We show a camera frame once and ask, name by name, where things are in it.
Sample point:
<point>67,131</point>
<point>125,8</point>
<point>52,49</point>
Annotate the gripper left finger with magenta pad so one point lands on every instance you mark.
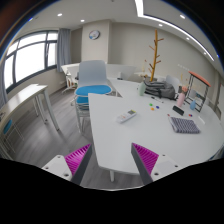
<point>72,166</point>

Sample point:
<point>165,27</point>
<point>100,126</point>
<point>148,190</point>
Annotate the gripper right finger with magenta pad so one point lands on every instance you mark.
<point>152,166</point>

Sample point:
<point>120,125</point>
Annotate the purple folded towel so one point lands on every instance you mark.
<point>185,126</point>

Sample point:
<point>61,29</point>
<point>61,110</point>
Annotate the white remote control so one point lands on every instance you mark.
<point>125,116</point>

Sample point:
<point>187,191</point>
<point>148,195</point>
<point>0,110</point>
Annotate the black eraser block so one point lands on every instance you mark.
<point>178,110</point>

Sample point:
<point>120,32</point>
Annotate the black marker pen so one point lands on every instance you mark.
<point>157,99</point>

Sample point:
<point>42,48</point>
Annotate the pink bottle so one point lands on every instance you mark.
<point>181,99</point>

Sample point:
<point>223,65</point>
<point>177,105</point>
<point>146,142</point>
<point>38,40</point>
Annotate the light blue bottle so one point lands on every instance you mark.
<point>193,105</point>

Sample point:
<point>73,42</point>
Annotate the grey backpack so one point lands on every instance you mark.
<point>160,89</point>

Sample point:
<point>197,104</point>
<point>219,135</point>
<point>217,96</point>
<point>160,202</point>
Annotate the light green bottle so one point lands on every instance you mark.
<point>141,88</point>

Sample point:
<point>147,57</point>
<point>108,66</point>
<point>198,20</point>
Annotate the white side desk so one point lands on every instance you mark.
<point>22,97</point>

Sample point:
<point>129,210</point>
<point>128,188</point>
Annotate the white chair with blue seat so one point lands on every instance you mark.
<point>91,79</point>

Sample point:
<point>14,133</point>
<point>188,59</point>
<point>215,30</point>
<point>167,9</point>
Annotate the grey window curtain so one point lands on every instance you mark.
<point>63,48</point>

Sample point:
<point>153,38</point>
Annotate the wooden coat tree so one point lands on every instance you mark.
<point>152,65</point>

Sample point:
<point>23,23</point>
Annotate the round wall clock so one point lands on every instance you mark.
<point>95,34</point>

